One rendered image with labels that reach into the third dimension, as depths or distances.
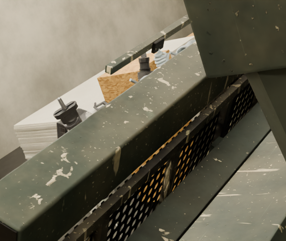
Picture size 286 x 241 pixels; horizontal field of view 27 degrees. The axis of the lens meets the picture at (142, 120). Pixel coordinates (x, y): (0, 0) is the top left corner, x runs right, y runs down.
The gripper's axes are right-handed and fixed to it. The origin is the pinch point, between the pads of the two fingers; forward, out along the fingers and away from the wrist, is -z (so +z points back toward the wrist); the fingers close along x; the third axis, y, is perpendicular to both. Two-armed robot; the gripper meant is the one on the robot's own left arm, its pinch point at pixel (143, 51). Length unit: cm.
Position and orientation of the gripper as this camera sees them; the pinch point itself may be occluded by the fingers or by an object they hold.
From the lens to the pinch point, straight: 334.7
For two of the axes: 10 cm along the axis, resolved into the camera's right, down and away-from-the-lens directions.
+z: 0.9, 9.9, 1.4
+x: -0.7, 1.5, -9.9
